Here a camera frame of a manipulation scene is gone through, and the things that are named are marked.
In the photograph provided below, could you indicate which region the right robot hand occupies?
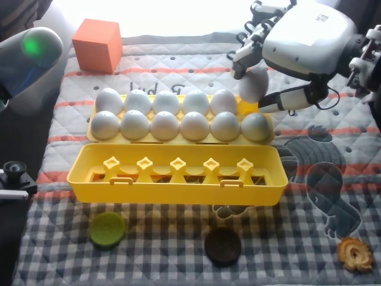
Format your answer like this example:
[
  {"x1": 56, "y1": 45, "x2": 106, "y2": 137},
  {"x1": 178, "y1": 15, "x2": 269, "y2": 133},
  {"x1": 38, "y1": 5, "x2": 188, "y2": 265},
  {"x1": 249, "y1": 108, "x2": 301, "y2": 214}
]
[{"x1": 227, "y1": 0, "x2": 358, "y2": 116}]

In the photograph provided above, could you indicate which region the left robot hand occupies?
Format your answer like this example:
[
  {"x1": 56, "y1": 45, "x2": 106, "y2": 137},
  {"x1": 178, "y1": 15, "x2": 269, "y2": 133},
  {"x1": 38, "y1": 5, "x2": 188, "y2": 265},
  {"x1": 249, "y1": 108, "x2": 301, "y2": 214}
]
[{"x1": 0, "y1": 26, "x2": 65, "y2": 99}]

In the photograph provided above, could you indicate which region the yellow plastic egg carton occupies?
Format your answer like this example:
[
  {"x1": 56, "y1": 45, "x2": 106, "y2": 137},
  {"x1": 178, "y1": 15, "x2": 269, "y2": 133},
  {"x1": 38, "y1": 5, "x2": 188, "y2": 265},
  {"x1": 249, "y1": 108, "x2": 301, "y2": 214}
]
[{"x1": 66, "y1": 94, "x2": 289, "y2": 207}]

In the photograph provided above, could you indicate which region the orange cube block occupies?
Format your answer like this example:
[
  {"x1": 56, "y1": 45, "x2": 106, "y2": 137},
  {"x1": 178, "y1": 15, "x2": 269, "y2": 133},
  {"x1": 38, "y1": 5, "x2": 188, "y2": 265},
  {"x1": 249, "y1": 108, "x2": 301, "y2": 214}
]
[{"x1": 71, "y1": 18, "x2": 123, "y2": 74}]

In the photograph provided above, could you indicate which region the green round toy cookie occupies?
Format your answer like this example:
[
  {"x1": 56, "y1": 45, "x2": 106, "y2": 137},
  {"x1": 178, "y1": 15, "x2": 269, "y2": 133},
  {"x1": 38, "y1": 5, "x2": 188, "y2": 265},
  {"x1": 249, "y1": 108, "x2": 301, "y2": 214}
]
[{"x1": 89, "y1": 211, "x2": 126, "y2": 250}]

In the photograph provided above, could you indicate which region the swirl toy biscuit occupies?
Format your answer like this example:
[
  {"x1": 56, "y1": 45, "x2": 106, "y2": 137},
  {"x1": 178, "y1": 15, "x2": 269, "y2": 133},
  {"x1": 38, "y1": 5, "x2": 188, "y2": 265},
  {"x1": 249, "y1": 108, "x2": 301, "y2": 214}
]
[{"x1": 336, "y1": 237, "x2": 373, "y2": 272}]

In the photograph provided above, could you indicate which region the brown round toy cookie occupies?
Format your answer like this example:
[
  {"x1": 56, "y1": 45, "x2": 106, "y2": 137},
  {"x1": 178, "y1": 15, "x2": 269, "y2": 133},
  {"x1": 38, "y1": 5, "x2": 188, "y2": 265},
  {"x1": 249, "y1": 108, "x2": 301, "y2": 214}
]
[{"x1": 204, "y1": 226, "x2": 242, "y2": 265}]

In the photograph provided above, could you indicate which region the grey quilt with bear print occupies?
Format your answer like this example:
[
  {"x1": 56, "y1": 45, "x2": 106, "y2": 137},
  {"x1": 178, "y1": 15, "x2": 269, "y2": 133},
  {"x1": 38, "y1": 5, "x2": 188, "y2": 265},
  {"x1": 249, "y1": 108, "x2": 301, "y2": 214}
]
[{"x1": 11, "y1": 32, "x2": 381, "y2": 286}]

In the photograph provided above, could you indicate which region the small black camera on bracket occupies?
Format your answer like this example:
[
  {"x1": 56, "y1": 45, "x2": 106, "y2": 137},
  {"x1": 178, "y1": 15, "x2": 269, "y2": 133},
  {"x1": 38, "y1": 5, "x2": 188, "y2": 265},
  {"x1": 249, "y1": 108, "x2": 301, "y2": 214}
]
[{"x1": 0, "y1": 160, "x2": 39, "y2": 205}]

